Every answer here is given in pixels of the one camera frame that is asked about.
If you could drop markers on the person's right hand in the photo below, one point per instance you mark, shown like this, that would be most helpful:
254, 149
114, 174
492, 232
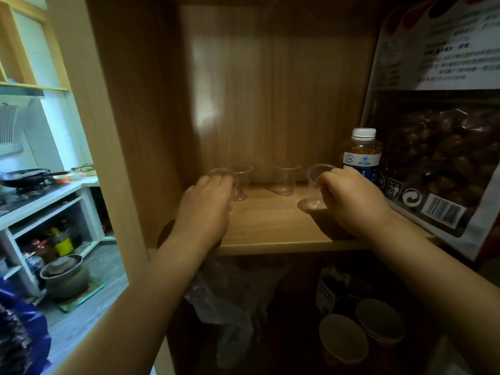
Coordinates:
355, 203

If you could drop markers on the person's left hand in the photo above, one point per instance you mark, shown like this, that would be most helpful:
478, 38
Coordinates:
205, 214

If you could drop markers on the transparent plastic cup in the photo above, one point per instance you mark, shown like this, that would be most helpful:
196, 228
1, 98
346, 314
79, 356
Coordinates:
312, 191
243, 179
286, 181
222, 171

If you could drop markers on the light wooden cabinet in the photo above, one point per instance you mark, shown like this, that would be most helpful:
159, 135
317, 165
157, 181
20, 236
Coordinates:
273, 93

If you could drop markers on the person's left forearm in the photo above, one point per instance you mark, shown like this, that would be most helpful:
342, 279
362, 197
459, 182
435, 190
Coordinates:
136, 308

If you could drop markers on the person's right forearm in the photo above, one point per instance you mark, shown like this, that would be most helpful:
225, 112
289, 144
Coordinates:
437, 285

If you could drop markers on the amber bottle with white cap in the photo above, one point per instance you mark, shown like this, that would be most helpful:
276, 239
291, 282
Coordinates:
361, 156

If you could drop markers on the crumpled clear plastic bag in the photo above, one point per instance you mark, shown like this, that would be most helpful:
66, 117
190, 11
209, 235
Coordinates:
226, 300

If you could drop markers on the white black carton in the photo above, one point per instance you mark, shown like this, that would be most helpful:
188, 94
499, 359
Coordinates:
328, 289

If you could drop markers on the large white snack bag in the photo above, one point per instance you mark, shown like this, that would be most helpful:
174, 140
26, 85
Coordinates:
441, 144

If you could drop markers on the green edged floor mat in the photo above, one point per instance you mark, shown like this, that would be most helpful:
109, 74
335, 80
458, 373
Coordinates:
88, 294

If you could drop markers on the yellow oil bottle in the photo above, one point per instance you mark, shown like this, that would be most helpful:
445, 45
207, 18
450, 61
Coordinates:
62, 244

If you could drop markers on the small orange bowl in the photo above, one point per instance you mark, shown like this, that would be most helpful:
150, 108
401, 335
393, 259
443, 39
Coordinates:
61, 178

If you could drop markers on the dark clay pot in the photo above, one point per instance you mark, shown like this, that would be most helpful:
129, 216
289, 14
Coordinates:
64, 277

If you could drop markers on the white kitchen counter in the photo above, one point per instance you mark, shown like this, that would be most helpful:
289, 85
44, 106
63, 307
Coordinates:
50, 195

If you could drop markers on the dark sauce bottle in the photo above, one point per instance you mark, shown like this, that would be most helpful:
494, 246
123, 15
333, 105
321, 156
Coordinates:
39, 251

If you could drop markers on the black gas stove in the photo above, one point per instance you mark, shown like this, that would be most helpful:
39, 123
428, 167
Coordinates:
27, 195

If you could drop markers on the black wok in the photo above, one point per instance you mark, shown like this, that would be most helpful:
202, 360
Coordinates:
23, 177

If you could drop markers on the white range hood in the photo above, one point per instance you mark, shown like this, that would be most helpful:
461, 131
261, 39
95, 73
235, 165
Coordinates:
9, 128

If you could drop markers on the blue plastic bag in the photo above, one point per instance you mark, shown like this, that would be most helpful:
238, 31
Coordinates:
23, 331

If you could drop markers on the wooden wall shelf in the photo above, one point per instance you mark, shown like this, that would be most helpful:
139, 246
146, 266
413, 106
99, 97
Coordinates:
23, 42

